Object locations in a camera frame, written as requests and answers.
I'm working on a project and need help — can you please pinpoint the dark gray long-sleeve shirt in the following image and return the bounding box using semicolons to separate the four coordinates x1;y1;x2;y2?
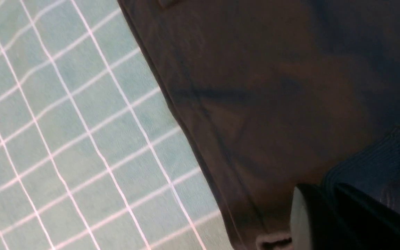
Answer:
118;0;400;250

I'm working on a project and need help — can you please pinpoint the teal grid-pattern tablecloth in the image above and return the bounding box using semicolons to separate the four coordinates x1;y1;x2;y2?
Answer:
0;0;232;250

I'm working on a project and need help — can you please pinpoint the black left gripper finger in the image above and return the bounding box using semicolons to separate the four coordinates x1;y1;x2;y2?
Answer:
290;184;400;250

